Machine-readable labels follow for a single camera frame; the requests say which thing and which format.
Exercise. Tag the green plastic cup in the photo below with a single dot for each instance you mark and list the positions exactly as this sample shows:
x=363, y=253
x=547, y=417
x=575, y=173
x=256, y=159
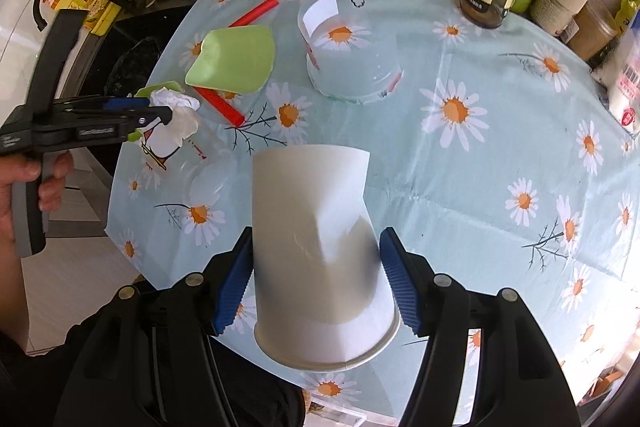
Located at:
x=232, y=57

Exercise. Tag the white plastic seasoning bag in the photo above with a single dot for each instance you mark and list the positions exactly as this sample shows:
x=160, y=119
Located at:
x=625, y=87

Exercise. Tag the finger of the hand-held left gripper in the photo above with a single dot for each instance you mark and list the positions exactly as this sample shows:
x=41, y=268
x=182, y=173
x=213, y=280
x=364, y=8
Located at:
x=125, y=104
x=145, y=119

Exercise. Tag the person's left hand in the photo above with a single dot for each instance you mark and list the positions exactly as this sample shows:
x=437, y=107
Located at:
x=56, y=179

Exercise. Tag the daisy print tablecloth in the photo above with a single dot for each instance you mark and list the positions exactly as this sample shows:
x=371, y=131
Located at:
x=450, y=187

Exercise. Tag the beige ribbed paper tub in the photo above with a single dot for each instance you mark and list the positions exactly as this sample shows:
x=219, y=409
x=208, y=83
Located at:
x=557, y=4

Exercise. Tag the white paper cup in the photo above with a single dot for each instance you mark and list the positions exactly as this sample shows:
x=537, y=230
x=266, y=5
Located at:
x=310, y=232

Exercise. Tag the clear penguin print plastic cup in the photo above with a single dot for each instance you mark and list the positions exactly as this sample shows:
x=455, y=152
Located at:
x=160, y=149

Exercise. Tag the red straw piece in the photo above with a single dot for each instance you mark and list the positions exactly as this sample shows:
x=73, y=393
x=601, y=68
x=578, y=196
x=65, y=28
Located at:
x=252, y=14
x=220, y=107

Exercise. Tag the clear white label plastic cup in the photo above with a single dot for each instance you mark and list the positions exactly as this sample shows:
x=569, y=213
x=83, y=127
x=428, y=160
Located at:
x=350, y=74

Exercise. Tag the small yellow packet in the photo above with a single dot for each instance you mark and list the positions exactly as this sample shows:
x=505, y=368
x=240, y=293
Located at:
x=631, y=14

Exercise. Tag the brown lidded jar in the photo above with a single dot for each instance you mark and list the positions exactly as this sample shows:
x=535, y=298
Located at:
x=591, y=38

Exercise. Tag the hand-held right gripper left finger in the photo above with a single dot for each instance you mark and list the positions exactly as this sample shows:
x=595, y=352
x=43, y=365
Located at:
x=234, y=283

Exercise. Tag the white tissue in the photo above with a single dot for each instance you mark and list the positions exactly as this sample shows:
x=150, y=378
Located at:
x=177, y=117

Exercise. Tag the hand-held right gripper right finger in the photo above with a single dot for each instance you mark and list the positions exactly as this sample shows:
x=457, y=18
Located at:
x=400, y=289

